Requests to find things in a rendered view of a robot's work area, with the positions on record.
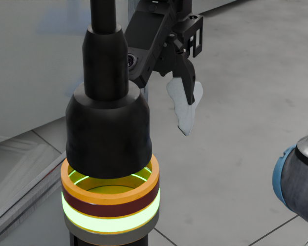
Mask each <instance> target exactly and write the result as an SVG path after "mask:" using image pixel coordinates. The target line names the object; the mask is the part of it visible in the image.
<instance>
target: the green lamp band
mask: <svg viewBox="0 0 308 246"><path fill-rule="evenodd" d="M134 176H136V175H134ZM87 177H88V176H87ZM87 177H85V178H87ZM137 177H139V176H137ZM139 178H141V177H139ZM83 179H84V178H83ZM141 179H143V178H141ZM81 180H82V179H81ZM143 180H145V179H143ZM79 181H80V180H79ZM79 181H77V182H79ZM145 181H146V180H145ZM77 182H76V183H77ZM76 183H75V184H76ZM62 199H63V208H64V211H65V213H66V215H67V216H68V217H69V218H70V219H71V220H72V221H73V222H75V223H76V224H78V225H80V226H82V227H85V228H88V229H91V230H96V231H104V232H113V231H122V230H127V229H130V228H133V227H136V226H138V225H140V224H142V223H144V222H146V221H147V220H148V219H150V218H151V217H152V216H153V215H154V213H155V212H156V210H157V208H158V205H159V192H158V195H157V198H156V199H155V201H154V202H153V203H152V204H151V205H150V206H149V207H148V208H147V209H145V210H144V211H142V212H140V213H138V214H135V215H133V216H130V217H127V218H122V219H115V220H102V219H95V218H91V217H87V216H84V215H82V214H80V213H77V212H76V211H74V210H73V209H72V208H70V207H69V206H68V204H67V203H66V202H65V200H64V197H63V195H62Z"/></svg>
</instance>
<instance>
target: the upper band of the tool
mask: <svg viewBox="0 0 308 246"><path fill-rule="evenodd" d="M146 167H147V168H149V169H150V170H151V171H150V170H149V169H147V168H146ZM146 167H144V168H143V169H142V170H140V171H139V172H137V173H135V174H134V175H136V176H134V175H129V176H127V177H123V178H117V179H97V178H92V177H87V176H85V175H83V174H80V173H79V172H77V171H75V170H74V169H73V168H72V167H71V166H70V165H69V163H68V161H67V159H65V160H64V162H63V163H62V166H61V179H62V183H63V186H64V188H65V189H66V190H67V191H68V192H69V193H70V194H71V195H72V196H74V197H76V198H78V199H80V200H82V201H85V202H88V203H92V204H98V205H117V204H123V203H127V202H131V201H134V200H136V199H139V198H141V197H142V196H144V195H146V194H147V193H149V192H150V191H151V190H152V189H153V188H154V186H155V185H156V183H157V181H158V177H159V165H158V162H157V159H156V158H155V156H154V155H153V154H152V157H151V160H150V162H149V163H148V164H147V165H146ZM73 170H74V171H73ZM71 171H72V172H71ZM70 172H71V173H70ZM69 173H70V174H69ZM137 176H139V177H141V178H143V179H145V180H146V181H145V180H143V179H141V178H139V177H137ZM85 177H87V178H85ZM83 178H84V179H83ZM81 179H82V180H81ZM79 180H80V181H79ZM77 181H79V182H77ZM76 182H77V183H76ZM75 183H76V184H75ZM104 185H106V186H104ZM107 185H114V186H107ZM115 185H121V186H115ZM122 185H124V186H122ZM98 186H103V187H98ZM125 186H129V187H125ZM95 187H98V188H95ZM130 187H133V188H135V189H133V188H130ZM91 188H94V189H91ZM89 189H91V190H89ZM87 190H89V191H87ZM156 198H157V196H156ZM156 198H155V199H156ZM155 199H154V200H153V201H152V202H151V203H150V204H149V205H148V206H146V207H145V208H143V209H142V210H140V211H138V212H135V213H132V214H129V215H125V216H119V217H97V216H91V215H87V214H84V213H82V212H80V211H78V210H76V209H74V208H73V207H71V206H70V205H69V204H68V203H67V202H66V203H67V204H68V206H69V207H70V208H72V209H73V210H74V211H76V212H77V213H80V214H82V215H84V216H87V217H91V218H95V219H102V220H115V219H122V218H127V217H130V216H133V215H135V214H138V213H140V212H142V211H144V210H145V209H147V208H148V207H149V206H150V205H151V204H152V203H153V202H154V201H155ZM156 212H157V210H156ZM156 212H155V213H156ZM155 213H154V215H155ZM154 215H153V216H154ZM153 216H152V217H153ZM67 217H68V216H67ZM152 217H151V218H152ZM68 218H69V217H68ZM151 218H150V219H151ZM69 219H70V218H69ZM150 219H148V220H147V221H146V222H144V223H142V224H140V225H138V226H136V227H133V228H130V229H127V230H122V231H113V232H104V231H96V230H91V229H88V228H85V227H82V226H80V225H78V224H76V223H75V222H73V221H72V220H71V219H70V221H71V222H73V223H74V224H75V225H77V226H78V227H80V228H82V229H84V230H87V231H90V232H94V233H101V234H117V233H123V232H128V231H131V230H134V229H137V228H139V227H141V226H143V225H144V224H146V223H147V222H148V221H149V220H150Z"/></svg>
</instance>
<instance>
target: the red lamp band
mask: <svg viewBox="0 0 308 246"><path fill-rule="evenodd" d="M159 177H160V174H159ZM159 177H158V181H157V183H156V185H155V186H154V188H153V189H152V190H151V191H150V192H149V193H147V194H146V195H144V196H142V197H141V198H139V199H136V200H134V201H131V202H127V203H123V204H117V205H98V204H92V203H88V202H85V201H82V200H80V199H78V198H76V197H74V196H72V195H71V194H70V193H69V192H68V191H67V190H66V189H65V188H64V186H63V183H62V179H61V188H62V195H63V197H64V199H65V201H66V202H67V203H68V204H69V205H70V206H71V207H73V208H74V209H76V210H78V211H80V212H82V213H84V214H87V215H91V216H97V217H119V216H125V215H129V214H132V213H135V212H138V211H140V210H142V209H143V208H145V207H146V206H148V205H149V204H150V203H151V202H152V201H153V200H154V199H155V198H156V196H157V194H158V192H159Z"/></svg>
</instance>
